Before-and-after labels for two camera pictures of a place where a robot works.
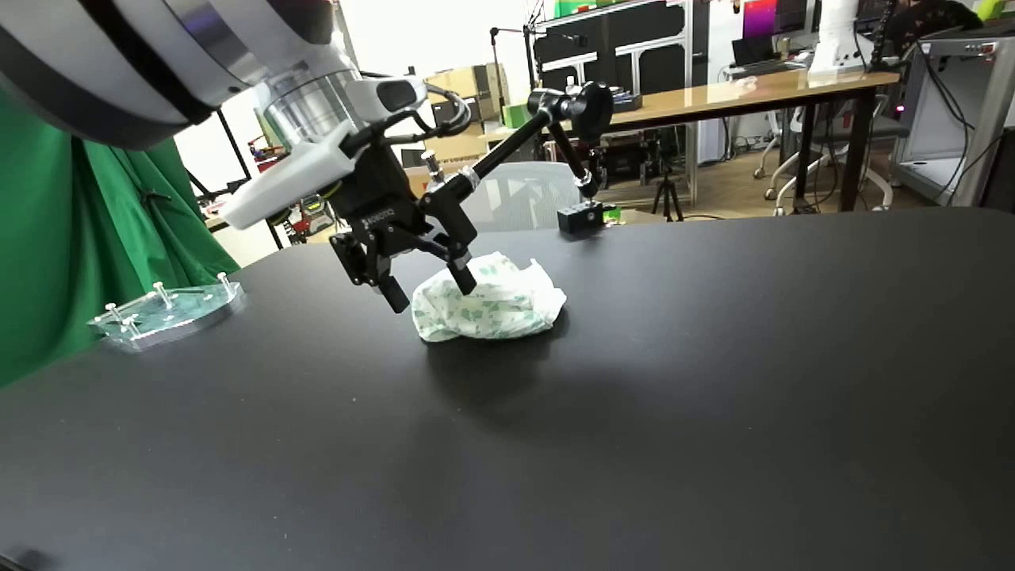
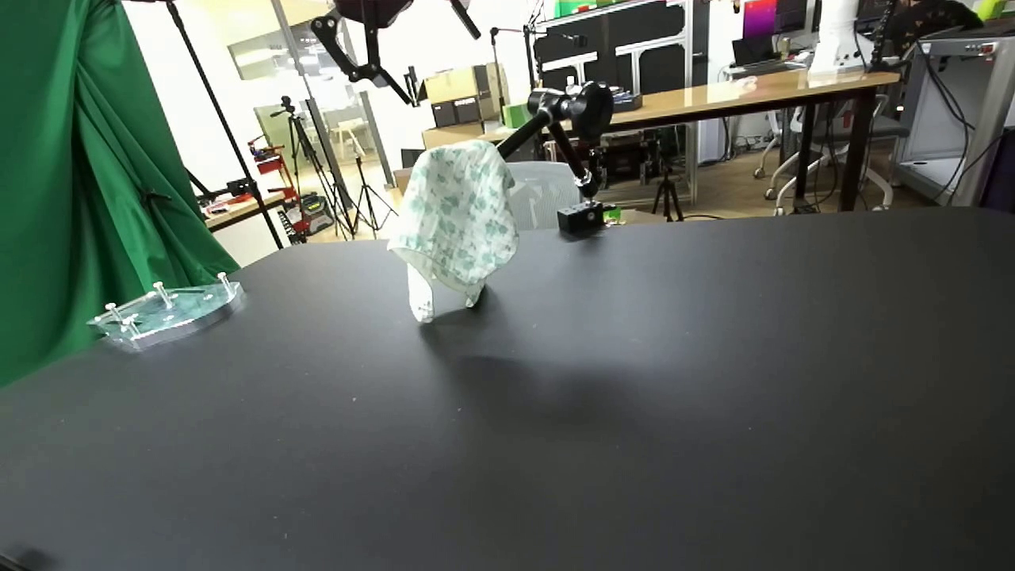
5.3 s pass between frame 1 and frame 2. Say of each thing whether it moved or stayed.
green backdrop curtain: stayed
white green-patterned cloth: moved
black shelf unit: stayed
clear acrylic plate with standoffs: stayed
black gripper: moved
